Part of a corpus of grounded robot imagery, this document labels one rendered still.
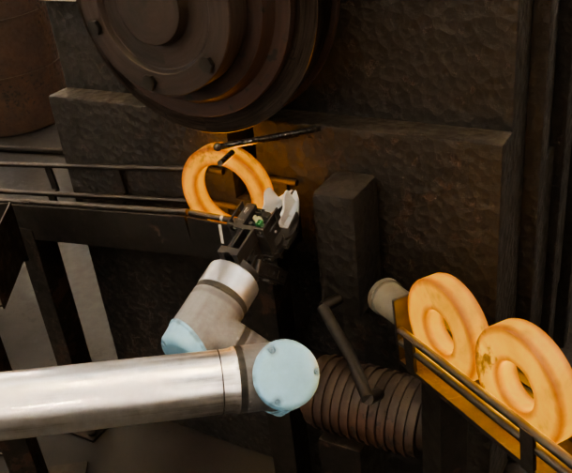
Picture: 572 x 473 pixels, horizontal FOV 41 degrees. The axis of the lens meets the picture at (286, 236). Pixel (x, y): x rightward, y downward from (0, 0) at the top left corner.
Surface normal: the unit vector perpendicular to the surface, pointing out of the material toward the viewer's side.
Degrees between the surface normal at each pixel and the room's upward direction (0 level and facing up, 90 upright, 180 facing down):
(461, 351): 90
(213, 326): 43
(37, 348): 0
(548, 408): 90
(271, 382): 54
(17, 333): 0
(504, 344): 90
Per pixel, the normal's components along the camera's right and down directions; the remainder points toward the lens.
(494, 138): -0.10, -0.87
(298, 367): 0.27, -0.18
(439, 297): -0.90, 0.29
